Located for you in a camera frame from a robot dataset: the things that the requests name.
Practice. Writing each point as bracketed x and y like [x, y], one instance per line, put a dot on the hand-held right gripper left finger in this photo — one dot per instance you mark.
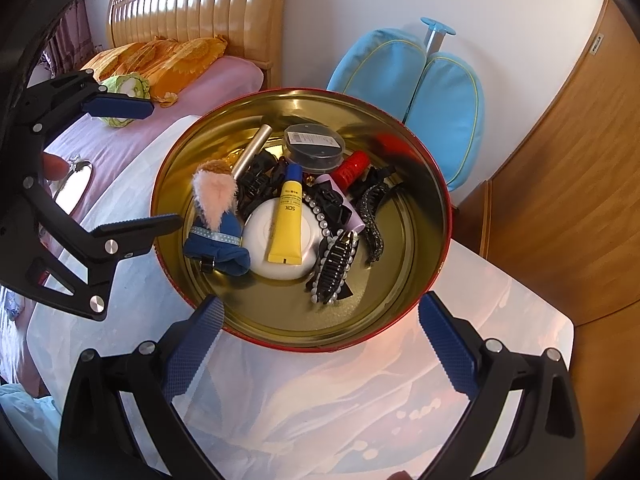
[195, 345]

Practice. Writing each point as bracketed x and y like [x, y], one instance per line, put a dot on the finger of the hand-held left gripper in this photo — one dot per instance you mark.
[120, 106]
[135, 225]

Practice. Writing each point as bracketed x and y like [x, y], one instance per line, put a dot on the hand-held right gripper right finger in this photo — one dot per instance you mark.
[445, 345]

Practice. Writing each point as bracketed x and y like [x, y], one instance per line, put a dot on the blue plush gnome hair clip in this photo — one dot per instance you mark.
[215, 220]

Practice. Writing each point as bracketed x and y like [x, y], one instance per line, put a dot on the red round tin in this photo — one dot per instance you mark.
[350, 280]

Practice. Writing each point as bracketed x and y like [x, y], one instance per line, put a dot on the white round compact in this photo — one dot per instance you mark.
[260, 245]

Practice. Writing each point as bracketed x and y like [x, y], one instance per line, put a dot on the black pearl claw clip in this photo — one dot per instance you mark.
[332, 267]

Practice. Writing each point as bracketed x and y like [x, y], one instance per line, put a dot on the silver cosmetic tube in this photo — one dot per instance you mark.
[252, 150]

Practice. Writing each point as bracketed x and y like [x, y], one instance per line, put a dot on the purple lipstick tube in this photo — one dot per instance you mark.
[357, 222]

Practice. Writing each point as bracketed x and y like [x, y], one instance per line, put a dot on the yellow tube with blue cap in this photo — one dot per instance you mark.
[287, 220]

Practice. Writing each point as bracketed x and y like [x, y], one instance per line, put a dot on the black glitter hair clip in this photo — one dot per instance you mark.
[372, 210]

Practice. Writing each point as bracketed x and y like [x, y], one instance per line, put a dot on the black pearl bow hair clip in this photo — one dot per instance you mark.
[332, 207]

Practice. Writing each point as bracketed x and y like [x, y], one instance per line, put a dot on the clear round plastic case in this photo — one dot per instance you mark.
[315, 152]

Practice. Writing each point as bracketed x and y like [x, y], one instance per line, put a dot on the small red bottle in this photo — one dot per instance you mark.
[350, 170]

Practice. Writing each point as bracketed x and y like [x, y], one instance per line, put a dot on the person's left hand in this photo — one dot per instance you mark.
[54, 166]

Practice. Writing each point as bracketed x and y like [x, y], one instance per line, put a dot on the person's right hand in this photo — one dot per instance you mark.
[402, 476]

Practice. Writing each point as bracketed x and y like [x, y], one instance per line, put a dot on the cabbage plush toy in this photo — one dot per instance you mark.
[125, 95]

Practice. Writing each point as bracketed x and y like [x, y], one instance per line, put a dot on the orange sunflower pillow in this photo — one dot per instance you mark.
[195, 60]
[120, 57]

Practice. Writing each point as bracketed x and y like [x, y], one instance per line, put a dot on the pink curtain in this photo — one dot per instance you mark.
[67, 30]

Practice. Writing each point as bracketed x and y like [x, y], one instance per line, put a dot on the silver hand mirror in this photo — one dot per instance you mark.
[72, 185]

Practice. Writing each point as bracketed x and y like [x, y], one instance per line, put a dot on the person's white clothing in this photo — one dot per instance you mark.
[25, 425]

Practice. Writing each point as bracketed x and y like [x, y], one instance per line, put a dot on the wooden wardrobe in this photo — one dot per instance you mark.
[575, 160]

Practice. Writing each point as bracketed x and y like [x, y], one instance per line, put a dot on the light blue chair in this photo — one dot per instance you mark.
[375, 70]

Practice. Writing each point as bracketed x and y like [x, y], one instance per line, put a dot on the small metal door plate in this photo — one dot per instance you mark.
[597, 44]

